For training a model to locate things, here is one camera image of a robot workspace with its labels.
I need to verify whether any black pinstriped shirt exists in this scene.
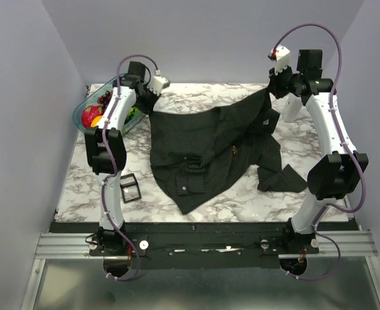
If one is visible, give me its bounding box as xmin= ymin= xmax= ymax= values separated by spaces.
xmin=149 ymin=88 xmax=307 ymax=214

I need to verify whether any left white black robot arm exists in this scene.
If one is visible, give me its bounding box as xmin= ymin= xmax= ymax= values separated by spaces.
xmin=84 ymin=57 xmax=169 ymax=255

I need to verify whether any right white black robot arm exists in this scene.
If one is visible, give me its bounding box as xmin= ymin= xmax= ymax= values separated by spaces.
xmin=268 ymin=45 xmax=368 ymax=253

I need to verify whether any green apple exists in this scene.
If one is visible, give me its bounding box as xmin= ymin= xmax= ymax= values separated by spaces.
xmin=125 ymin=107 xmax=141 ymax=123

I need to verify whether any white bottle black cap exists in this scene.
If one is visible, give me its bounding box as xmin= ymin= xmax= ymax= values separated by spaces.
xmin=282 ymin=94 xmax=302 ymax=123

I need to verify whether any dark red grape bunch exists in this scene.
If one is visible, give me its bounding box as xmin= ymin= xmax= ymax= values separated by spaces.
xmin=97 ymin=91 xmax=112 ymax=108

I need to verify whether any teal transparent fruit bowl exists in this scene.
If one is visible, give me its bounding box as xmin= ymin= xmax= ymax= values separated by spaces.
xmin=72 ymin=73 xmax=146 ymax=134

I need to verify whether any orange yellow round fruit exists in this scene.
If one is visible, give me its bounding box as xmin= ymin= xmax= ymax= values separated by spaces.
xmin=90 ymin=116 xmax=102 ymax=127

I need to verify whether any pink dragon fruit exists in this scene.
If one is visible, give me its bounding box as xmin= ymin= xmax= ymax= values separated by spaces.
xmin=81 ymin=105 xmax=103 ymax=128

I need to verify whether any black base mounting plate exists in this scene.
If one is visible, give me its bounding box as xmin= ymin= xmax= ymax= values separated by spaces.
xmin=49 ymin=221 xmax=361 ymax=271

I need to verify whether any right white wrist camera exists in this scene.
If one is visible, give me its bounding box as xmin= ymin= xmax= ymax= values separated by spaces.
xmin=268 ymin=45 xmax=291 ymax=75

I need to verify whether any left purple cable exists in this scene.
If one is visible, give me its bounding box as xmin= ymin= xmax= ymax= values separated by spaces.
xmin=100 ymin=55 xmax=162 ymax=282

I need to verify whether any aluminium rail frame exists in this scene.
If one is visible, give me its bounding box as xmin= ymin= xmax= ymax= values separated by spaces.
xmin=32 ymin=223 xmax=380 ymax=303

